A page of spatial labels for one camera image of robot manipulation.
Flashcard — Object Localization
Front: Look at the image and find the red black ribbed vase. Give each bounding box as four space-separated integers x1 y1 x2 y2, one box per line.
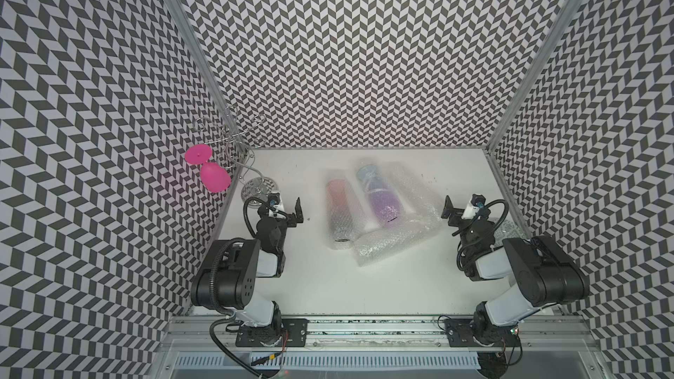
326 178 357 249

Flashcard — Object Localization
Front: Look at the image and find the clear bubble wrap sheet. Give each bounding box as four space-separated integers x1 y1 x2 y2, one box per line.
325 170 368 250

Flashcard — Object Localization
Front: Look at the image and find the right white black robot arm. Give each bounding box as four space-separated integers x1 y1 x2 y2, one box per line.
438 195 591 347

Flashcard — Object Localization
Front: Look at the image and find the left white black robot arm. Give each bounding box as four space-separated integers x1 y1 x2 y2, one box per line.
190 192 308 348

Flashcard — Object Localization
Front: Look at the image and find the clear bubble wrap roll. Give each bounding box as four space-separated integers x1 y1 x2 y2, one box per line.
352 214 442 267

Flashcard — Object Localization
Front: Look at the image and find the green patterned round bowl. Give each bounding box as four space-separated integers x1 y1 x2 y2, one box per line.
494 219 527 246

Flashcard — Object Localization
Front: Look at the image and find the purple blue wrapped tumbler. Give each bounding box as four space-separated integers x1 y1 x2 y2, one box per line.
356 163 405 226

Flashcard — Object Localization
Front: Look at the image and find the pink plastic wine glass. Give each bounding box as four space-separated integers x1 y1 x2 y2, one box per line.
184 144 232 193

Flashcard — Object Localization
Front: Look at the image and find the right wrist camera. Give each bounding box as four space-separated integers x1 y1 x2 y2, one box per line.
462 194 486 219

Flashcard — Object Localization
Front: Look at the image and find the chrome wire glass rack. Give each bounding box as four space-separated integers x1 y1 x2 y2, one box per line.
191 116 278 201

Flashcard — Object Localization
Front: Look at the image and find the aluminium front rail frame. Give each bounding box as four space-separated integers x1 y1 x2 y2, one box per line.
149 315 612 378

